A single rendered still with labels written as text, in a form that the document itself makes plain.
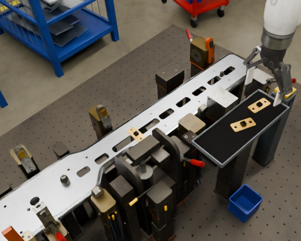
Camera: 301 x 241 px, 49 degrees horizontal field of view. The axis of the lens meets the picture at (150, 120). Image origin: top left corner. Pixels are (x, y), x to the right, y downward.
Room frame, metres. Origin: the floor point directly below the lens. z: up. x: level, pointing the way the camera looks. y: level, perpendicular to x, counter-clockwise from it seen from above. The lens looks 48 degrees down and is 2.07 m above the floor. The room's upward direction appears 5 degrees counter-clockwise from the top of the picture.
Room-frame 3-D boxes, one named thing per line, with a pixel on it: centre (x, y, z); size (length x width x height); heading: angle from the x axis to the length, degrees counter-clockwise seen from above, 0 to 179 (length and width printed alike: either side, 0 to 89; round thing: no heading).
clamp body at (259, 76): (1.09, -0.52, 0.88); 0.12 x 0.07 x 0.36; 37
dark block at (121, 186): (0.57, 0.12, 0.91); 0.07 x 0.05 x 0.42; 37
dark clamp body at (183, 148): (0.73, -0.09, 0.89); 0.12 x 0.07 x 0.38; 37
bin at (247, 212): (0.65, -0.37, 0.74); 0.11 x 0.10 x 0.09; 127
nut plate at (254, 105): (0.83, -0.41, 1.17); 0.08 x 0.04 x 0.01; 119
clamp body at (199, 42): (1.39, -0.29, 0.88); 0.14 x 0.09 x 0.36; 37
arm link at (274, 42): (0.83, -0.40, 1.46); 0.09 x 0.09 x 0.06
